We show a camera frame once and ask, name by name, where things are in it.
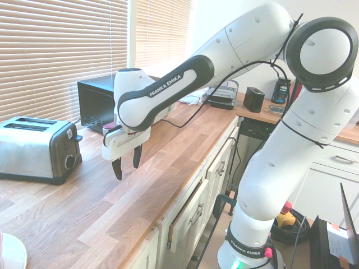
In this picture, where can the stainless steel dishwasher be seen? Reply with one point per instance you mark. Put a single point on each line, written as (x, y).
(252, 140)

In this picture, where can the small black box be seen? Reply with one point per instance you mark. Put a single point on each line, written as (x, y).
(253, 101)

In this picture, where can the black and steel microwave oven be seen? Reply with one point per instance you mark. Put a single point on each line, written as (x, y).
(95, 101)

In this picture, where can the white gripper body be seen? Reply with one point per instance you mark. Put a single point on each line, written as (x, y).
(123, 143)

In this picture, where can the black plastic food container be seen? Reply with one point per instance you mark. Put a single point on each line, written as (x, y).
(224, 99)

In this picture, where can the white cabinet door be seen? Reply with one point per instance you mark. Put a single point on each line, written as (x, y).
(221, 157)

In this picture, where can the black laptop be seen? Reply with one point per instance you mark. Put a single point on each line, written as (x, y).
(349, 218)

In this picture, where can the white crumpled cloth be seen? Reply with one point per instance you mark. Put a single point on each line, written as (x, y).
(193, 98)

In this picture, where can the black Vega Sport tub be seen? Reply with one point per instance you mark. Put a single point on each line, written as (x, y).
(281, 91)

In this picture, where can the small blue flat packet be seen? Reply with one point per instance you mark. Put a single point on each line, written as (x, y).
(276, 109)

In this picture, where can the white slatted window blind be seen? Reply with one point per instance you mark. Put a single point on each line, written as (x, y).
(162, 30)
(56, 50)

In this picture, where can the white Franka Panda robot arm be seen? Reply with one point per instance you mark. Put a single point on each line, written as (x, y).
(252, 179)

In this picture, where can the black box with paper label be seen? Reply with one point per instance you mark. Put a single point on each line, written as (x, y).
(318, 246)

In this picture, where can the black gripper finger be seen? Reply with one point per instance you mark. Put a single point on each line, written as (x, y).
(117, 168)
(137, 155)

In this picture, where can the dark green C-clamp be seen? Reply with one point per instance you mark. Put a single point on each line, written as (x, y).
(224, 204)

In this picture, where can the white dinner plate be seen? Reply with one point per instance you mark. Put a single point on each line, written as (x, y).
(14, 252)

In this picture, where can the stainless steel two-slot toaster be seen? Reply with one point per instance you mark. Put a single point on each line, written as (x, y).
(31, 154)

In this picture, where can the white open drawer front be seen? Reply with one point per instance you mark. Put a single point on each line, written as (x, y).
(190, 218)

